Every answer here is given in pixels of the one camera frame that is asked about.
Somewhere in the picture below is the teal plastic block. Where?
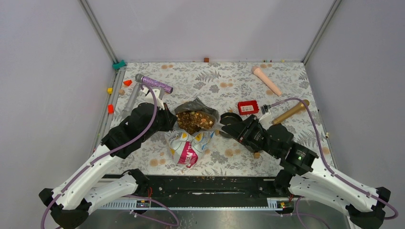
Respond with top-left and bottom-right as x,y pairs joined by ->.
112,60 -> 127,71

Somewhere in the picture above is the cat food bag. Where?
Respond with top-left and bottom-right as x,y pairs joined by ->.
164,98 -> 219,168

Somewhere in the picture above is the red block on rail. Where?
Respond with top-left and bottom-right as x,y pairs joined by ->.
107,104 -> 115,114

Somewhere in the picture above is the grey toy microphone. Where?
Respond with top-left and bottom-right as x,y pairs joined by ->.
121,83 -> 141,120

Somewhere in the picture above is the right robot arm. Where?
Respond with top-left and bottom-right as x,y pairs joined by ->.
221,115 -> 391,229

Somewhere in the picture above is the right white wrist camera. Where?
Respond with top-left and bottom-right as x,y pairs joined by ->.
259,104 -> 273,129

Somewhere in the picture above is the black bowl paw print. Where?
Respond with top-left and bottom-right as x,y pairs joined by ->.
220,112 -> 243,125

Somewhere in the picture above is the gold toy microphone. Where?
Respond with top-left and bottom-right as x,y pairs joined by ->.
271,100 -> 309,125

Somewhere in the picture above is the pink toy microphone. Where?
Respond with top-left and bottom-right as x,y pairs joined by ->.
252,66 -> 282,96

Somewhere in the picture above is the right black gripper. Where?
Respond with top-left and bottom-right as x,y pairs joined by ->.
221,114 -> 280,158

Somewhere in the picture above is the red triangular block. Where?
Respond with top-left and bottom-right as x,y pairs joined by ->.
123,80 -> 133,87

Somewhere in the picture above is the red plastic box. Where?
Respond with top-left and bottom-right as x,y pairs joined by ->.
237,100 -> 259,115

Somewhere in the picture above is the purple glitter toy microphone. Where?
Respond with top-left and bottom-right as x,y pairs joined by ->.
135,73 -> 173,94

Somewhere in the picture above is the purple cable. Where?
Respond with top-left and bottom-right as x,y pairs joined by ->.
261,97 -> 399,229
40,83 -> 181,229

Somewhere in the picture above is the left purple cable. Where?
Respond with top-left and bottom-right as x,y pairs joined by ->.
40,83 -> 181,229

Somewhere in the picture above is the pet food kibble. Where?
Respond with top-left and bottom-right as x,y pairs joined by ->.
176,111 -> 216,135

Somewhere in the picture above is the floral patterned table mat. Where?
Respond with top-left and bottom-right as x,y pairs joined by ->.
111,62 -> 334,177

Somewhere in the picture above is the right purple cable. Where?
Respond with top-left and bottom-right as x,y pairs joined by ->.
261,97 -> 399,229

